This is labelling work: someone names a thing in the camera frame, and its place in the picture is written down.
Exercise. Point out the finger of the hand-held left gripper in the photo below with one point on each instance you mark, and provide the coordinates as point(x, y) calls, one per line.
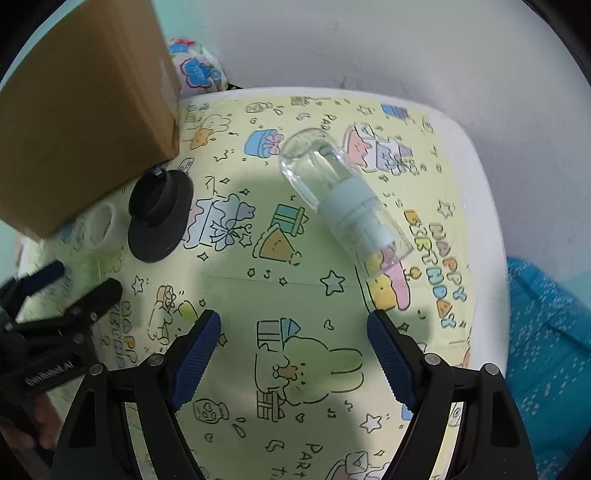
point(94, 300)
point(44, 276)

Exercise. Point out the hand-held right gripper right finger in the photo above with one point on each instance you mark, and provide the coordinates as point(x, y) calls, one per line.
point(392, 360)

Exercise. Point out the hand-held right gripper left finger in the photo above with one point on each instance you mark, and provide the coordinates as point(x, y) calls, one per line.
point(196, 360)

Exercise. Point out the small clear jar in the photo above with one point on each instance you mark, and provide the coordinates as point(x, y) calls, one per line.
point(104, 226)

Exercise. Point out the brown cardboard box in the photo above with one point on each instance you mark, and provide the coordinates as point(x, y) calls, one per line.
point(83, 115)

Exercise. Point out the clear spray bottle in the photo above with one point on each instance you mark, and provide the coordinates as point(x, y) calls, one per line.
point(341, 198)

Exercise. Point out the person's left hand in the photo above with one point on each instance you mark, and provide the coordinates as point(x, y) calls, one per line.
point(44, 422)

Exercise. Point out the yellow cartoon printed mat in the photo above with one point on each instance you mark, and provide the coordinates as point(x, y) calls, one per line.
point(300, 286)

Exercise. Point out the blue dotted bag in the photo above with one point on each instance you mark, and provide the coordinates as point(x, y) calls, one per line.
point(545, 332)

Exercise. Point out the floral printed cloth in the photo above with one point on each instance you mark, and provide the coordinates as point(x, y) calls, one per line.
point(198, 69)

